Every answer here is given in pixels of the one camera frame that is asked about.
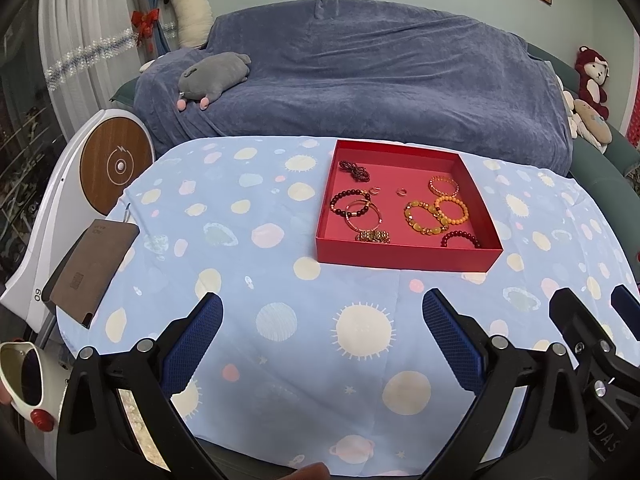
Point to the beige plush toy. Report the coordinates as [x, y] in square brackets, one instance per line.
[590, 127]

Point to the white long plush toy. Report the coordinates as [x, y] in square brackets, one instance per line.
[190, 5]

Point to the red monkey plush toy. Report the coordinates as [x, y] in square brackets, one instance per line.
[592, 80]

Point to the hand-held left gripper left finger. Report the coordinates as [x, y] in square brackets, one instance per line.
[192, 345]

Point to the rose gold bangle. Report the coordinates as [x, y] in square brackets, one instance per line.
[350, 213]

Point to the blue planet print tablecloth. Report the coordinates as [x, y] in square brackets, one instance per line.
[250, 270]

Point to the person's left hand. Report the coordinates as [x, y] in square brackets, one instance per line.
[305, 472]

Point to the grey plush toy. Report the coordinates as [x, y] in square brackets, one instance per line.
[215, 77]

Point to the red paper garland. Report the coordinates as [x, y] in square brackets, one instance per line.
[634, 127]

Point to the white machine with wooden disc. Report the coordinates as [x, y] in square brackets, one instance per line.
[117, 165]

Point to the white curtain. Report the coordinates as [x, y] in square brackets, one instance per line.
[85, 10]

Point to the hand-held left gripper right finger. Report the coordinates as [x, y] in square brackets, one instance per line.
[452, 342]

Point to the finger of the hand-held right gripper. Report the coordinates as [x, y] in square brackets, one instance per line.
[627, 302]
[575, 320]

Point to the red cardboard box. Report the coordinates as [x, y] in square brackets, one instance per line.
[400, 260]

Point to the red ribbon bow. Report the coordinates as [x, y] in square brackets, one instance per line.
[145, 20]

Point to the silver tinsel garland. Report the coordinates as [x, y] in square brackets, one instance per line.
[90, 55]

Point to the blue-grey sofa blanket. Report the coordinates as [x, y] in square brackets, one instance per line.
[375, 75]

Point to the glass display cabinet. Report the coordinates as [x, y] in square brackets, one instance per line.
[25, 160]

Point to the white sunglasses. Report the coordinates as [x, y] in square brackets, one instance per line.
[47, 375]

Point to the teal sofa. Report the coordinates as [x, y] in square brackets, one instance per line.
[600, 175]

